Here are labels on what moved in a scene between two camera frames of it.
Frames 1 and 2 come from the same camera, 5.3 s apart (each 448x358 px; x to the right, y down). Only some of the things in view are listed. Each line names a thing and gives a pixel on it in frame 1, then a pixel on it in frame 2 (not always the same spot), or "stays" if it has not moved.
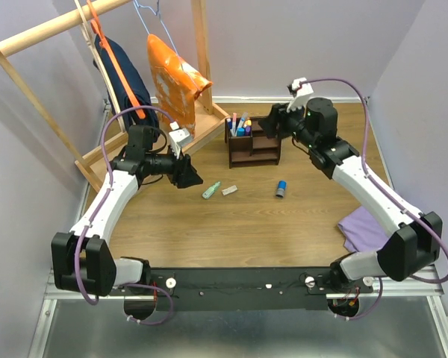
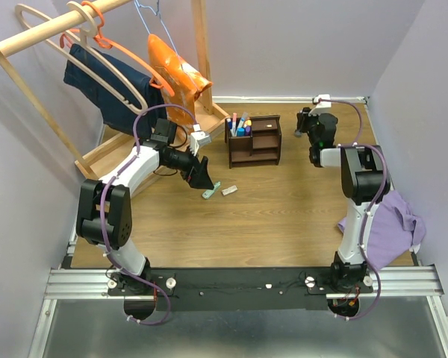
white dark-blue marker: [229, 125] stays
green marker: [209, 192] stays
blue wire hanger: [137, 4] stays
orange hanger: [96, 26] → [157, 83]
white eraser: [229, 190] stays
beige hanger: [89, 33] → [81, 65]
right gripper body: [289, 122] → [307, 122]
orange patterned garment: [176, 83] stays
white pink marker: [234, 121] stays
